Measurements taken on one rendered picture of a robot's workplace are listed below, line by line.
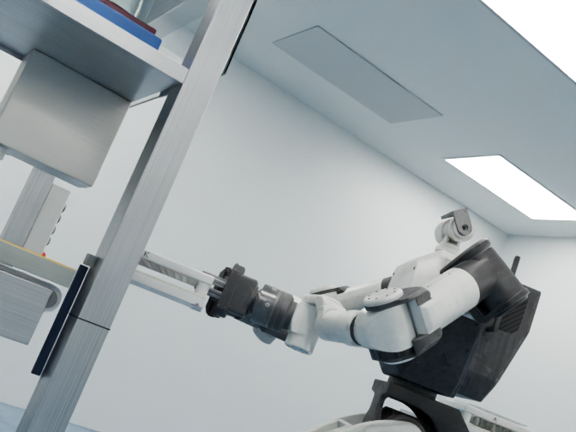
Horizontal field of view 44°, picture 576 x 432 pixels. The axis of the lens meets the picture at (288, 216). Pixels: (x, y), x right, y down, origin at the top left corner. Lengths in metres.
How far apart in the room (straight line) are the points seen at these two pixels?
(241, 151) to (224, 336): 1.43
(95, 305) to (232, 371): 4.47
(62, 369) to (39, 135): 0.49
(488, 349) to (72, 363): 0.92
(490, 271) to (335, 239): 4.57
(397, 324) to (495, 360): 0.41
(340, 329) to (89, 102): 0.69
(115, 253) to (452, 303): 0.63
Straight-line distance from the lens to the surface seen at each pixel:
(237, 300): 1.58
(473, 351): 1.68
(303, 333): 1.56
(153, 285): 1.54
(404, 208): 6.51
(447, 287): 1.43
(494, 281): 1.52
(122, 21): 1.44
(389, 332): 1.37
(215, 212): 5.48
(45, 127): 1.51
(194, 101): 1.32
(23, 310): 1.29
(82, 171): 1.53
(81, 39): 1.35
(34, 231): 2.21
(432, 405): 1.70
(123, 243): 1.26
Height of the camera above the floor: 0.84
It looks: 12 degrees up
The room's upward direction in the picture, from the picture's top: 22 degrees clockwise
